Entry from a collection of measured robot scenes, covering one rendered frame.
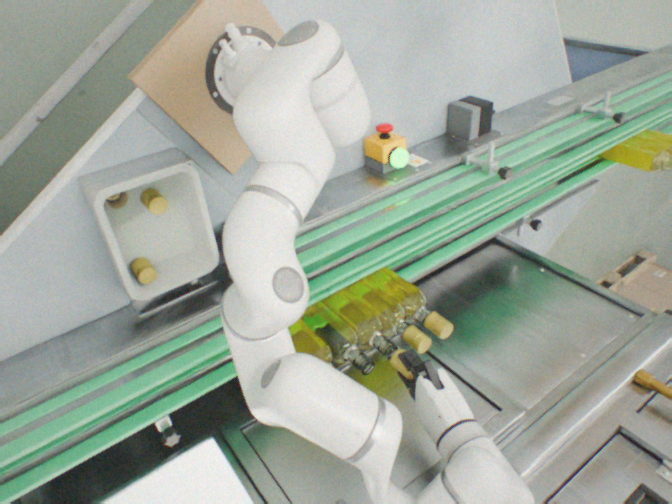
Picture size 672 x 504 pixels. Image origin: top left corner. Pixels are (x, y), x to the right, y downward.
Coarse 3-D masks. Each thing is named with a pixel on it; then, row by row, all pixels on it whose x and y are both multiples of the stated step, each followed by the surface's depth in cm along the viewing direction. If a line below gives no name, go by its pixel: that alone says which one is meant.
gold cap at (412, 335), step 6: (408, 330) 94; (414, 330) 94; (402, 336) 95; (408, 336) 94; (414, 336) 93; (420, 336) 93; (426, 336) 93; (408, 342) 94; (414, 342) 93; (420, 342) 92; (426, 342) 93; (414, 348) 93; (420, 348) 93; (426, 348) 94
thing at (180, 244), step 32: (128, 192) 88; (160, 192) 92; (192, 192) 90; (128, 224) 91; (160, 224) 95; (192, 224) 97; (128, 256) 93; (160, 256) 97; (192, 256) 99; (128, 288) 88; (160, 288) 92
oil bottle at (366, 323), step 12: (324, 300) 101; (336, 300) 101; (348, 300) 100; (336, 312) 99; (348, 312) 98; (360, 312) 97; (372, 312) 97; (360, 324) 95; (372, 324) 95; (360, 336) 94; (372, 336) 94; (360, 348) 97
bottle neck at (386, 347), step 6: (378, 336) 94; (384, 336) 94; (372, 342) 94; (378, 342) 93; (384, 342) 92; (390, 342) 92; (378, 348) 93; (384, 348) 92; (390, 348) 91; (396, 348) 92; (384, 354) 92; (390, 354) 93
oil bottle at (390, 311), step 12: (348, 288) 104; (360, 288) 104; (372, 288) 103; (360, 300) 101; (372, 300) 100; (384, 300) 100; (396, 300) 100; (384, 312) 97; (396, 312) 97; (384, 324) 97
